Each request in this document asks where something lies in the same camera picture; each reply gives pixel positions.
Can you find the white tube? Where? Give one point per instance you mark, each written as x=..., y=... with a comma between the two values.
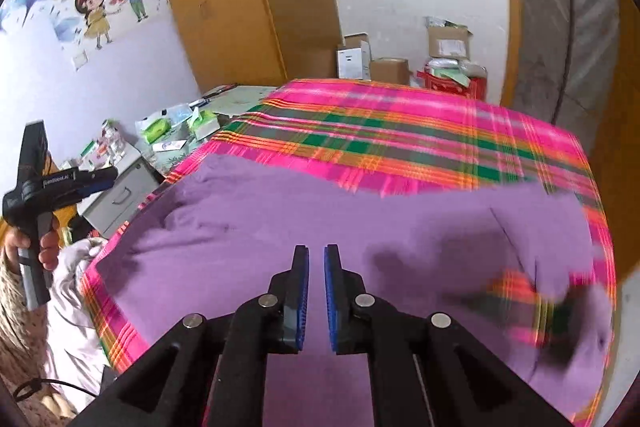
x=170, y=146

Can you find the pile of plastic parcel bags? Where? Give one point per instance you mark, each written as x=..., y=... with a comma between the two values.
x=452, y=68

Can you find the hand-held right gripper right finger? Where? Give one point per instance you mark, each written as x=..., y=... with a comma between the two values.
x=330, y=302

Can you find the green tissue pack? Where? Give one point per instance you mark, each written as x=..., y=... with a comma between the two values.
x=155, y=131

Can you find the red plastic basket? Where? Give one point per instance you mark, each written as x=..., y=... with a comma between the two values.
x=450, y=88

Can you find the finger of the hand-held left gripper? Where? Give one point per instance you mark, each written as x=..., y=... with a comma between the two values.
x=100, y=177
x=97, y=191

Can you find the pink plaid bed sheet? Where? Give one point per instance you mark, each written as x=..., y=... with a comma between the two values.
x=400, y=127

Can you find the cartoon children wall sticker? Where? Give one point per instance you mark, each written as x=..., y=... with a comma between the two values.
x=95, y=12

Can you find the cluster of small bottles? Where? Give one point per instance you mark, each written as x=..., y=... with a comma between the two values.
x=107, y=144

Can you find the open brown cardboard box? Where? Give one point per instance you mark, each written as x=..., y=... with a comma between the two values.
x=447, y=44

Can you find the purple fleece top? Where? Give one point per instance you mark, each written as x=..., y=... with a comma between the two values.
x=300, y=217

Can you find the white cardboard box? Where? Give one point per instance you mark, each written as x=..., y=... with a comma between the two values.
x=352, y=59

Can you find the white drawer cabinet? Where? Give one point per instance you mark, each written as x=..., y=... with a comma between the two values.
x=125, y=197

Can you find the person's left hand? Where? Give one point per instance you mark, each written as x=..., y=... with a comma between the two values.
x=50, y=252

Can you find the green tissue box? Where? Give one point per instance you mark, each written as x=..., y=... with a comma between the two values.
x=205, y=124

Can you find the blue and white pack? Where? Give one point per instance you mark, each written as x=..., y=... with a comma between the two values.
x=176, y=116

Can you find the small brown cardboard box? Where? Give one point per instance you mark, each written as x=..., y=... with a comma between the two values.
x=390, y=72

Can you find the wooden door frame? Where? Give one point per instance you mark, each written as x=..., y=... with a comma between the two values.
x=511, y=7

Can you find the black marker pen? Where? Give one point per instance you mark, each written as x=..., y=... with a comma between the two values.
x=219, y=92

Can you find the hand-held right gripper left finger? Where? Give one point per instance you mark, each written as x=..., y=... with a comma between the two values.
x=302, y=297

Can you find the glass-topped desk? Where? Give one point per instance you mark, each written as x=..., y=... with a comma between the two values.
x=240, y=99

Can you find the person's left forearm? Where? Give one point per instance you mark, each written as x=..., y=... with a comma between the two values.
x=20, y=347

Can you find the white floral bedding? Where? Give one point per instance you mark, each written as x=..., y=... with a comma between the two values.
x=75, y=307

